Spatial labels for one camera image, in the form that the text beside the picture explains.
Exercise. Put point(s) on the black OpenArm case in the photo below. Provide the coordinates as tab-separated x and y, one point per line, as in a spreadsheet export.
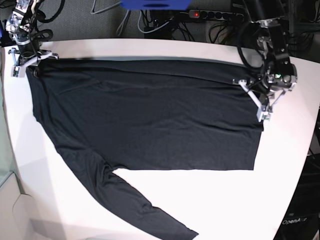
302	218

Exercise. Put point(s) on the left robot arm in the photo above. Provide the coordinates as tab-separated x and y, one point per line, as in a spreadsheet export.
277	75

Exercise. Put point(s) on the black long-sleeve T-shirt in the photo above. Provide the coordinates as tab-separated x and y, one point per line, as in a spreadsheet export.
144	115

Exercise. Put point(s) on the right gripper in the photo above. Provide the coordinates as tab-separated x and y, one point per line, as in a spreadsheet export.
29	58

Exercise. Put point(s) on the black power strip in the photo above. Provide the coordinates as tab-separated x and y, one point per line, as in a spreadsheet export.
215	15

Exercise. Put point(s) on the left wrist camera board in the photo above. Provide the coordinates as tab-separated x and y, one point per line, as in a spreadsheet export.
263	115

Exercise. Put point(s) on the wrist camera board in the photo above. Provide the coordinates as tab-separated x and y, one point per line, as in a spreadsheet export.
263	115
18	71

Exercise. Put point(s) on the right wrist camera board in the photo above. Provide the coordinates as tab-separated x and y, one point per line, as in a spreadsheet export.
18	71

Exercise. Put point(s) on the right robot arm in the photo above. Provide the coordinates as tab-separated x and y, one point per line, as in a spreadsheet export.
23	26

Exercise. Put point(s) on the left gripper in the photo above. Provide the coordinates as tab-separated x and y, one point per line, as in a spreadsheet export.
262	100

